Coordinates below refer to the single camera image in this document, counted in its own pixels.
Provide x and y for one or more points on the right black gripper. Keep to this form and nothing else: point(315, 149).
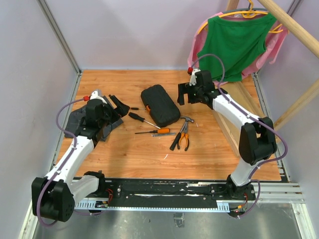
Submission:
point(184, 88)

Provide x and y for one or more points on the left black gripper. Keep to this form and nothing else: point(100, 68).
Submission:
point(122, 109)

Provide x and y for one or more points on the black plastic tool case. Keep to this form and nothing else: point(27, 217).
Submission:
point(160, 106)

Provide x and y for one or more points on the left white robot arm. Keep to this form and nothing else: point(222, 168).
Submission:
point(55, 195)

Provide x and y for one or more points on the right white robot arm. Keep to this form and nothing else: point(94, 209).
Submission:
point(257, 139)

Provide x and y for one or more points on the silver metal file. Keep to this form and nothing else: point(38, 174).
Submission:
point(164, 134)

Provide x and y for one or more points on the grey checked cloth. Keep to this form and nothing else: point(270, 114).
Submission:
point(76, 117)

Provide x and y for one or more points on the wooden tray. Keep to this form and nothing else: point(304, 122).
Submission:
point(245, 94)

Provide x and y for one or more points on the green sleeveless shirt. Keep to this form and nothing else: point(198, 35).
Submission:
point(231, 46)

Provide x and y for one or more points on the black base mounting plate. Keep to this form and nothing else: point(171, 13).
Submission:
point(169, 195)

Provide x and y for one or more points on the yellow clothes hanger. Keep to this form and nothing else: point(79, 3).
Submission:
point(249, 13)

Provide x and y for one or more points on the pink shirt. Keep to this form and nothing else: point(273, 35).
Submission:
point(273, 44)

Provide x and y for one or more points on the black-handled screwdriver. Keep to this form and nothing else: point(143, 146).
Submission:
point(139, 118)

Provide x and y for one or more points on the orange-handled screwdriver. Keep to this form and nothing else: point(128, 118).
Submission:
point(157, 131)

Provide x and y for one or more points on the claw hammer black handle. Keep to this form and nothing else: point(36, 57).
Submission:
point(183, 133)

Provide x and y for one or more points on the wooden rack frame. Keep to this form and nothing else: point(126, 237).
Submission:
point(294, 81)

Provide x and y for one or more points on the aluminium frame rail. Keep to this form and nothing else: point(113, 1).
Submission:
point(59, 35)

